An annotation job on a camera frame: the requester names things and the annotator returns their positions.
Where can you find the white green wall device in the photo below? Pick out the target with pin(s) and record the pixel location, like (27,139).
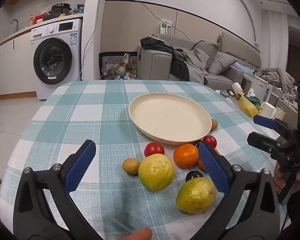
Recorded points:
(164,28)

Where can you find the white cup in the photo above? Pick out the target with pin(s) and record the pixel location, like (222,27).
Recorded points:
(269,110)
(280,113)

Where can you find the red tomato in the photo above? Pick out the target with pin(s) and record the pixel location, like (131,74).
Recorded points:
(153,150)
(211,141)

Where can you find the white kettle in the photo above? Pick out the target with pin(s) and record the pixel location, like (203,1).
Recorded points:
(261,87)

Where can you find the metal faucet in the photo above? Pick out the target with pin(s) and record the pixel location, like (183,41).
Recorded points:
(15,22)

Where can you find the yellow bottle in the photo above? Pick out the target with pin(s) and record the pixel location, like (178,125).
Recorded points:
(31,21)

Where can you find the small dark purple fruit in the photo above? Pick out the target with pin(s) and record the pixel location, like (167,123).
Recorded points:
(193,175)

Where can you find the orange mandarin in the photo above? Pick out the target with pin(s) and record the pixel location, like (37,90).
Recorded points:
(200,165)
(186,155)

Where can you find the grey blanket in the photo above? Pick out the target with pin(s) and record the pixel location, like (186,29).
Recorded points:
(277,80)

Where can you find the person's right hand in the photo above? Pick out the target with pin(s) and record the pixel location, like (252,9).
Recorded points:
(280,178)

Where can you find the teal checked tablecloth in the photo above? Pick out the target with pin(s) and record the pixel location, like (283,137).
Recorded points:
(90,110)

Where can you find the white lying bottle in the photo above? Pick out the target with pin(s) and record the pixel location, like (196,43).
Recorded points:
(237,88)

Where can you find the yellow lemon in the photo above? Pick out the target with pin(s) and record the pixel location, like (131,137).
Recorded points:
(156,172)

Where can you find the black pressure cooker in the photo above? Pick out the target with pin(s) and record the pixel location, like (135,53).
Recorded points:
(60,9)

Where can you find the cream round plate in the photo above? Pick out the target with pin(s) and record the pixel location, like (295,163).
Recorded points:
(170,117)

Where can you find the key bunch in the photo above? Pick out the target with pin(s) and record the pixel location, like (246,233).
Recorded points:
(227,93)

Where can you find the white kitchen cabinet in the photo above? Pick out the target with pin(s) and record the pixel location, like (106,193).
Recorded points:
(15,65)

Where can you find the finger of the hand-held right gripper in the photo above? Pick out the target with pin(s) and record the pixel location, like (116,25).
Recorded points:
(261,141)
(265,122)

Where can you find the person's left hand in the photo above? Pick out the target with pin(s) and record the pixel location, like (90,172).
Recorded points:
(138,234)

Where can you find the grey pillow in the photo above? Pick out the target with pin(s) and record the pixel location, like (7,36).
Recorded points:
(205,52)
(221,62)

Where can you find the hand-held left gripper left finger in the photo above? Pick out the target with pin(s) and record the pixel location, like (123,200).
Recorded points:
(81,165)

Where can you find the dark clothes pile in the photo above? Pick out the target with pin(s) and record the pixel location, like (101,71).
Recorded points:
(162,46)

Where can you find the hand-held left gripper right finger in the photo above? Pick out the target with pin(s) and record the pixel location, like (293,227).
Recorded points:
(212,165)

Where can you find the plaid cloth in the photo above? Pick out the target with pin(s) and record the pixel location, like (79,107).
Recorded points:
(123,66)

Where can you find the black patterned basket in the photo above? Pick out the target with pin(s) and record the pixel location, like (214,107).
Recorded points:
(105,62)

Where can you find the red box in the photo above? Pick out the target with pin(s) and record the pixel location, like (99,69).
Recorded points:
(41,18)

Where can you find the yellow plastic bag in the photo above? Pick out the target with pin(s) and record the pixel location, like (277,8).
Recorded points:
(248,106)

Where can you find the white washing machine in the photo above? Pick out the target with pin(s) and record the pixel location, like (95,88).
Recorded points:
(65,37)

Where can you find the white tissue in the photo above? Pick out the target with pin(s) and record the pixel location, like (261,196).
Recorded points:
(251,92)

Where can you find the grey garment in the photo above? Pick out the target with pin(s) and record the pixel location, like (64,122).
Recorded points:
(196,72)

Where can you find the yellow-green lemon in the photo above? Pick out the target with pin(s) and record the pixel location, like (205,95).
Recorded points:
(196,195)

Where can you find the grey sofa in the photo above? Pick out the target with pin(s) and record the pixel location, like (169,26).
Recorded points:
(155,62)

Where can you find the brown longan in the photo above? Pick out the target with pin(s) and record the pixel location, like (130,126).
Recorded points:
(214,124)
(131,166)

